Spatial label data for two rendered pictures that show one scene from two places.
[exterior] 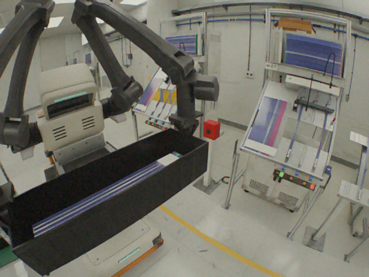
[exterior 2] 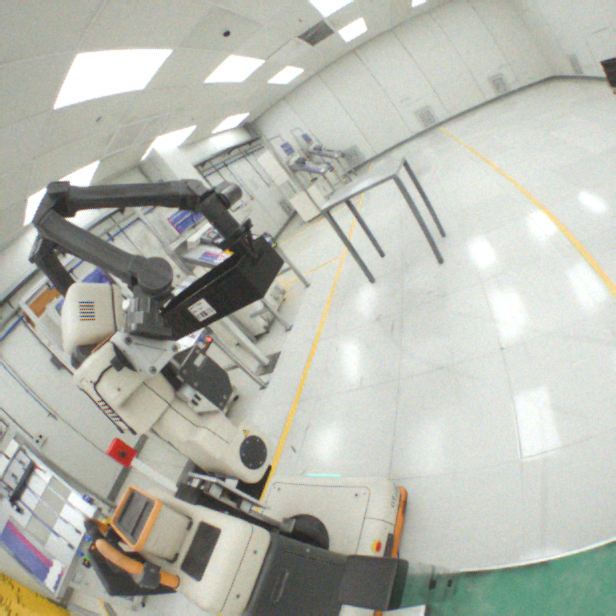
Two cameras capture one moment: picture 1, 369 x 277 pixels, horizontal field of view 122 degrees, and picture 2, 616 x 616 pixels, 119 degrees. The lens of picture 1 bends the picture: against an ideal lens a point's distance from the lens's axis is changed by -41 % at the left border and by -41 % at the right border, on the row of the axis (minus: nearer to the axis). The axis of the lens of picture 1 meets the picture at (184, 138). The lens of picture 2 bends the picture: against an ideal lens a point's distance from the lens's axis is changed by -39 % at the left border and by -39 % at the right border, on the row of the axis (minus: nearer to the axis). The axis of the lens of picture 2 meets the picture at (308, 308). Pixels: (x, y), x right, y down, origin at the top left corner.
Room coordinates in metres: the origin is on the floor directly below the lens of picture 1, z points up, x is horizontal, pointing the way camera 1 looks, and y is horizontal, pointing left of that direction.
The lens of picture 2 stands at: (0.14, 1.19, 1.25)
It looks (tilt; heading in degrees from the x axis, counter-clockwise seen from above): 24 degrees down; 266
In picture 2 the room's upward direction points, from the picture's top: 40 degrees counter-clockwise
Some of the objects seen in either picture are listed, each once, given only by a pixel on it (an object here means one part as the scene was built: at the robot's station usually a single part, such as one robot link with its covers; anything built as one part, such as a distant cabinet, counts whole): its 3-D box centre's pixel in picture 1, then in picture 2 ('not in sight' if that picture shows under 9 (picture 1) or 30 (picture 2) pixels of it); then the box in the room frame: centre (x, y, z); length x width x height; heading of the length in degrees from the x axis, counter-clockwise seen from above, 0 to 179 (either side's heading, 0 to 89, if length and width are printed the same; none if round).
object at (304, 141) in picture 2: not in sight; (314, 160); (-2.86, -5.97, 0.95); 1.36 x 0.82 x 1.90; 139
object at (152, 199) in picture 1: (114, 188); (206, 298); (0.31, 0.18, 1.07); 0.57 x 0.17 x 0.11; 137
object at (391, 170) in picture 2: not in sight; (387, 221); (-0.99, -0.95, 0.40); 0.70 x 0.45 x 0.80; 128
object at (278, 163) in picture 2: not in sight; (296, 175); (-1.89, -4.89, 0.95); 1.36 x 0.82 x 1.90; 139
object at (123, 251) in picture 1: (108, 232); (315, 551); (0.70, 0.61, 0.16); 0.67 x 0.64 x 0.25; 48
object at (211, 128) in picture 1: (209, 156); (159, 478); (1.50, -0.26, 0.39); 0.24 x 0.24 x 0.78; 49
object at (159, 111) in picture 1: (177, 111); (73, 533); (2.18, 0.10, 0.66); 1.01 x 0.73 x 1.31; 139
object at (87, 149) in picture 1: (87, 165); (178, 380); (0.51, 0.40, 0.99); 0.28 x 0.16 x 0.22; 138
